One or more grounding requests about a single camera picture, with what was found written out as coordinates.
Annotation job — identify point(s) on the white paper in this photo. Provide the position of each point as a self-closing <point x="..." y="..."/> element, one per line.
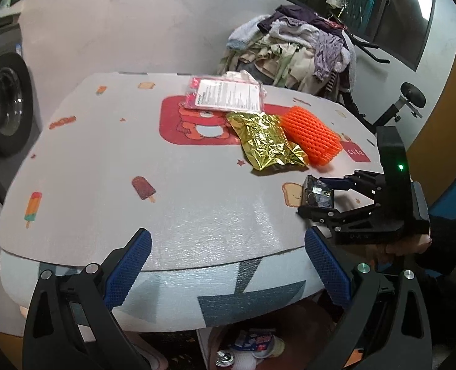
<point x="239" y="76"/>

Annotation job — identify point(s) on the black exercise bike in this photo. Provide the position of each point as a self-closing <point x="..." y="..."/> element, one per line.
<point x="390" y="113"/>

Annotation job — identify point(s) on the dark framed window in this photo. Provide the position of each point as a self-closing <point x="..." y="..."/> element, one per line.
<point x="397" y="15"/>

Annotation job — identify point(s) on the brown round bin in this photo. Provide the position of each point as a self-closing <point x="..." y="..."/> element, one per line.
<point x="309" y="314"/>

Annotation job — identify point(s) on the crushed red can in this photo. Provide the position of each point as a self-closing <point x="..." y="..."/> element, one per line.
<point x="225" y="359"/>

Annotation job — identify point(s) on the white crumpled cloth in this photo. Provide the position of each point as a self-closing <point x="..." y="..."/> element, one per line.
<point x="336" y="2"/>

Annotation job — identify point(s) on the pile of clothes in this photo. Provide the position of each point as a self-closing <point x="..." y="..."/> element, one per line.
<point x="289" y="54"/>

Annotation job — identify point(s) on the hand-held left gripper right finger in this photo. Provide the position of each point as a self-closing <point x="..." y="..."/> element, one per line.
<point x="328" y="269"/>

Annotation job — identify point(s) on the grey front-load washing machine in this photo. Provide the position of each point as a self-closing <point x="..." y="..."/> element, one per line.
<point x="8" y="104"/>

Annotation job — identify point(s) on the pink plastic packet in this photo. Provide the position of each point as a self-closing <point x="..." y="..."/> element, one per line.
<point x="228" y="94"/>

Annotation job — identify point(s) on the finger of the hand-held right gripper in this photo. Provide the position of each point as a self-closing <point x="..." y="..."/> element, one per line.
<point x="351" y="181"/>
<point x="316" y="212"/>

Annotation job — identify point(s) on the blue cardboard box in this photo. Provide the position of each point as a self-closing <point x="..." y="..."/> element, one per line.
<point x="251" y="341"/>

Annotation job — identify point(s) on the dark foil wrapper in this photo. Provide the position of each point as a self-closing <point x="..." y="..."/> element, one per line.
<point x="318" y="196"/>

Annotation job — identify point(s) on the person's right hand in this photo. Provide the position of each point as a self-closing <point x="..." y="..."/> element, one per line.
<point x="405" y="246"/>

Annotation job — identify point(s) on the person's right forearm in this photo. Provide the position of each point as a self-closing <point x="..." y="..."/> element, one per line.
<point x="448" y="246"/>

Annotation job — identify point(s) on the printed bear table mat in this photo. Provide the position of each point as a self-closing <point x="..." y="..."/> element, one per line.
<point x="135" y="154"/>

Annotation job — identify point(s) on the gold foil bag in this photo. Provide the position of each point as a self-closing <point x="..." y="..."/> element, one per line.
<point x="266" y="142"/>

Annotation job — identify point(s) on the orange foam net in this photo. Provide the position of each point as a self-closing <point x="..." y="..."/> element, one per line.
<point x="309" y="135"/>

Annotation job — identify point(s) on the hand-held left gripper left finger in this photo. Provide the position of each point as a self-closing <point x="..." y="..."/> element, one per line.
<point x="129" y="266"/>

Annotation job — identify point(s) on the white foam net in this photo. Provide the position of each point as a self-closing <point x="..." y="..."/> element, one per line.
<point x="268" y="352"/>

